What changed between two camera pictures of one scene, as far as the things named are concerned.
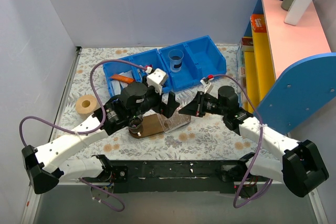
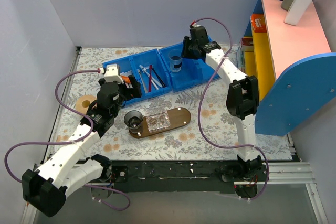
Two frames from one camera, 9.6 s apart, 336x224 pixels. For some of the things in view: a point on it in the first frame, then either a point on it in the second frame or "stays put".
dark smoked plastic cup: (135, 126) stays put
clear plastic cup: (175, 56) stays put
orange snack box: (258, 23) stays put
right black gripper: (199, 104) -> (188, 48)
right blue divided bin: (200, 59) stays put
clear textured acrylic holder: (175, 120) -> (157, 117)
